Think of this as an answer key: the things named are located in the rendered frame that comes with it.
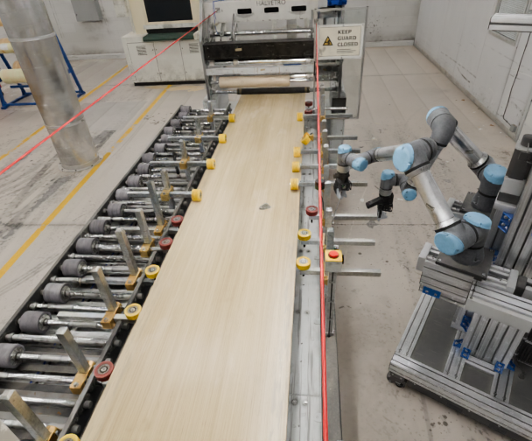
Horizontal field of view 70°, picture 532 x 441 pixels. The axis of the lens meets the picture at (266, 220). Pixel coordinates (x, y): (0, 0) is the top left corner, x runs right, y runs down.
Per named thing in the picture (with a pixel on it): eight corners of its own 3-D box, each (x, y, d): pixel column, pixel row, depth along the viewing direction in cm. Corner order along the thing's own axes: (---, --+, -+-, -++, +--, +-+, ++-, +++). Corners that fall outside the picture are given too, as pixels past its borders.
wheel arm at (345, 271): (379, 274, 208) (380, 268, 206) (380, 278, 206) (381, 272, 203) (299, 271, 213) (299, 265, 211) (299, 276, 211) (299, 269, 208)
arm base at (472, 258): (486, 251, 185) (492, 235, 179) (479, 269, 175) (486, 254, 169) (452, 241, 192) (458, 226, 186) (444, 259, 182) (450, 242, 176)
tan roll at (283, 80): (336, 82, 428) (337, 71, 420) (337, 86, 418) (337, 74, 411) (212, 86, 444) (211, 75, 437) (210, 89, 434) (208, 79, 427)
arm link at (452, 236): (483, 242, 165) (424, 133, 172) (460, 255, 160) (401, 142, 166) (462, 248, 176) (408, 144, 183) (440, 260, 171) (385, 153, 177)
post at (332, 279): (332, 328, 194) (338, 263, 168) (333, 336, 190) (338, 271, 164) (324, 328, 195) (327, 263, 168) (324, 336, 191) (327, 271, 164)
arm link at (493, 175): (482, 196, 206) (489, 174, 198) (474, 183, 216) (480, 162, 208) (506, 196, 204) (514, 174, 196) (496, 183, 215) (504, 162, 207)
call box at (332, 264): (340, 262, 169) (341, 249, 164) (341, 274, 163) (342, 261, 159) (324, 262, 170) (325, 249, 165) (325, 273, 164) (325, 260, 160)
